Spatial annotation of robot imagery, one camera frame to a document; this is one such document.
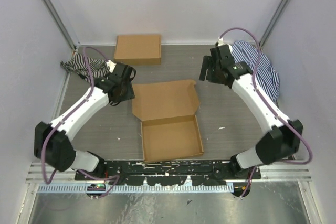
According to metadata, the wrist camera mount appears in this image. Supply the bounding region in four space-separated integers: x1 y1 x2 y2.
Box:
106 60 117 73
215 37 225 47

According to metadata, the black white striped cloth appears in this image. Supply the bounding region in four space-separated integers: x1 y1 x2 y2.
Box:
60 53 109 83

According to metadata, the folded closed cardboard box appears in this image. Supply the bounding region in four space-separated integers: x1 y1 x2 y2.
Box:
114 34 161 66

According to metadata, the aluminium front rail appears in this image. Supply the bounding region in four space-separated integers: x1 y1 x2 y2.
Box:
25 159 313 183

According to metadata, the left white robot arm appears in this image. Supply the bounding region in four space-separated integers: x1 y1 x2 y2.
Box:
34 61 136 180

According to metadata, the left aluminium frame post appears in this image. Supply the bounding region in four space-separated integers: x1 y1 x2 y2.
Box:
42 0 78 51

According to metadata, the right aluminium frame post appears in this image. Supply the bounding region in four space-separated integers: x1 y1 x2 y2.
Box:
259 0 291 47

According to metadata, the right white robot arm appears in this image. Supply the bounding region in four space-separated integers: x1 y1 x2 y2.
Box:
199 45 303 179

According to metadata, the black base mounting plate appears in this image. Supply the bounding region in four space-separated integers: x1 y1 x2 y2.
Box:
74 158 263 186

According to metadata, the slotted grey cable duct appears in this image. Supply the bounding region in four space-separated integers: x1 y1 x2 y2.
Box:
37 183 234 194

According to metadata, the cardboard box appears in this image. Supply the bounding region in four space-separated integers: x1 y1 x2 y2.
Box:
132 80 204 163
114 34 161 66

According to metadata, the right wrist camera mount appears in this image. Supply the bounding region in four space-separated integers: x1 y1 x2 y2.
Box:
215 37 225 47

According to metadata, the blue white striped cloth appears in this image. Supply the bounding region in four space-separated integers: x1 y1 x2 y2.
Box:
232 40 280 102

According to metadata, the aluminium frame post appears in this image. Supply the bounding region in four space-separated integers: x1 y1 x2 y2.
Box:
42 0 78 51
259 0 291 47

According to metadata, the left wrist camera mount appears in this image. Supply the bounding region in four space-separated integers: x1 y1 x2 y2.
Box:
106 60 117 73

